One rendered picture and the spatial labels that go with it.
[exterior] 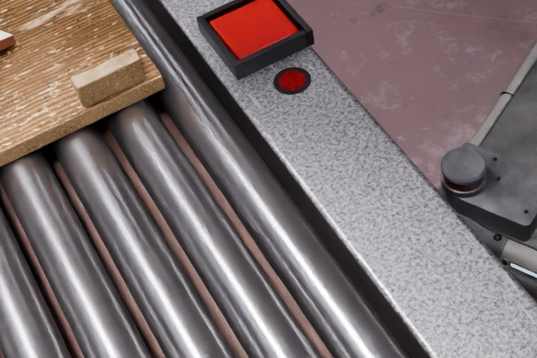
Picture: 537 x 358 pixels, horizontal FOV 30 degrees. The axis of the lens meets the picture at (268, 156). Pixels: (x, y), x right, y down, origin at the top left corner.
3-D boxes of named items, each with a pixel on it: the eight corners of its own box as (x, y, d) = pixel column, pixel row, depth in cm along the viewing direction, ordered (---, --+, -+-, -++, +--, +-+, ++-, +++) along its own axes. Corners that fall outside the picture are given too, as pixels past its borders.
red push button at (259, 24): (269, 5, 90) (267, -7, 89) (302, 42, 87) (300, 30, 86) (210, 32, 89) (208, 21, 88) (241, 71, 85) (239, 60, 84)
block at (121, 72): (141, 69, 84) (133, 45, 82) (149, 81, 83) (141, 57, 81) (77, 98, 83) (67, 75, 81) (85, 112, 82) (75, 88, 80)
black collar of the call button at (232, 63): (272, -3, 91) (270, -18, 90) (315, 44, 86) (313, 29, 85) (199, 31, 89) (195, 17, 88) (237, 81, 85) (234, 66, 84)
